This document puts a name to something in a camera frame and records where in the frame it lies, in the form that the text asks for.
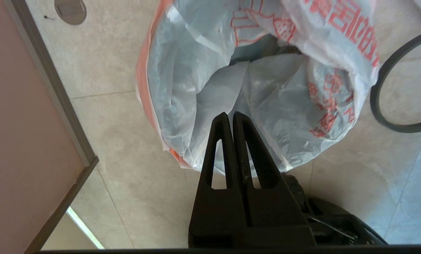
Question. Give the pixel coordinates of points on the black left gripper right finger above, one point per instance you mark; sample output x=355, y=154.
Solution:
x=277, y=215

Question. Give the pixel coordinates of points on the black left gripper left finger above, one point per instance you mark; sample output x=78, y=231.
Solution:
x=214, y=215

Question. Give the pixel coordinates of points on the round metal floor drain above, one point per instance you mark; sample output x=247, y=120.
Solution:
x=70, y=10

